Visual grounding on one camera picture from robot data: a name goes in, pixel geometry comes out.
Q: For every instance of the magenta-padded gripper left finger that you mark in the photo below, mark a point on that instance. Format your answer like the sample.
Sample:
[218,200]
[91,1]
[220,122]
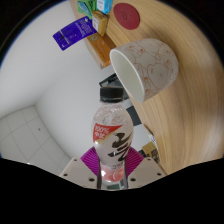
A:
[78,170]

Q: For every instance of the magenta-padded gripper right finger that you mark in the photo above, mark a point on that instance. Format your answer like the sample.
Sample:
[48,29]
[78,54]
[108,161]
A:
[145,170]

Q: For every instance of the clear black-capped drink bottle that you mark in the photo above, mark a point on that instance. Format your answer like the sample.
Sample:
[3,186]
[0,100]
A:
[111,133]

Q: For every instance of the tan cardboard box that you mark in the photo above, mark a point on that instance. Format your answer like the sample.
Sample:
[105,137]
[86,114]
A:
[147,147]

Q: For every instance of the white patterned ceramic cup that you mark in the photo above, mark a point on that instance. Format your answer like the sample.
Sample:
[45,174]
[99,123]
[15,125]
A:
[153,66]

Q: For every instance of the orange-brown cardboard box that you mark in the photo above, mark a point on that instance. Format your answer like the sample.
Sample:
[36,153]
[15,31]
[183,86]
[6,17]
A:
[103,50]

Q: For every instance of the purple standing pouch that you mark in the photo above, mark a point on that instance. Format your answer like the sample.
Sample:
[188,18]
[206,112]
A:
[75,32]

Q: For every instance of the small yellow box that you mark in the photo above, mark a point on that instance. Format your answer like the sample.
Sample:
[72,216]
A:
[100,22]

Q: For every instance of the flat round red coaster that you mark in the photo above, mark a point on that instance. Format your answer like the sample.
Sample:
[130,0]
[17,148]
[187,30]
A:
[126,16]

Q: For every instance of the green flat box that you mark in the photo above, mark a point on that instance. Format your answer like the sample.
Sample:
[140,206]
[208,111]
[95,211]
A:
[86,6]

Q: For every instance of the small blue box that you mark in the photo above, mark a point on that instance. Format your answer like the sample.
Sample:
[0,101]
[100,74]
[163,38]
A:
[104,6]

